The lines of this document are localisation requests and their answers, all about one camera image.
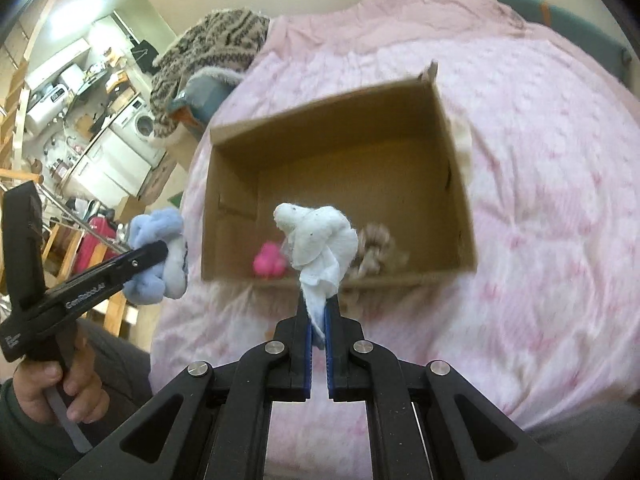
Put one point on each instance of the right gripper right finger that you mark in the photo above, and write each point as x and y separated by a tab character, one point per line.
346	379

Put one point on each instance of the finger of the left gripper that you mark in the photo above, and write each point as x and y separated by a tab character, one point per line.
128	265

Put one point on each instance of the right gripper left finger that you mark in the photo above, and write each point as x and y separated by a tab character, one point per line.
291	373

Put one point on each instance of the white cloth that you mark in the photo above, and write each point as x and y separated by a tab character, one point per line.
320	244

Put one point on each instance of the pink soft ball toy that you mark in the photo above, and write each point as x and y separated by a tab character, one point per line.
270	262

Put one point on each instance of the red bag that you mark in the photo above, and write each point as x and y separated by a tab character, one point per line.
89	243

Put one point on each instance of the wooden chair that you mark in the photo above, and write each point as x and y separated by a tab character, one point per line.
68	250

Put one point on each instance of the beige knitted toy in box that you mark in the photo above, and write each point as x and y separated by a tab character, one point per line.
377	253

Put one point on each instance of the white washing machine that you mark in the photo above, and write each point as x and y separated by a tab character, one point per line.
134	124

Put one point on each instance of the grey blue cushion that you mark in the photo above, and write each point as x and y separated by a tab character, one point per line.
205	91

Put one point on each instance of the pink patterned quilt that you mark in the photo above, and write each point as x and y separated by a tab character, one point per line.
548	326

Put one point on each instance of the brown cardboard box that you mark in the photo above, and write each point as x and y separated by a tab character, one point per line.
381	155

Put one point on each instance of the patterned knit sweater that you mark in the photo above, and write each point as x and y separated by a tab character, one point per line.
223	44

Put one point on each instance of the cream cloth beside box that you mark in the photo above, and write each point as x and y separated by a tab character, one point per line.
461	135

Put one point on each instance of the teal pillow with orange stripe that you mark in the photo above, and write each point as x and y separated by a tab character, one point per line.
608	52

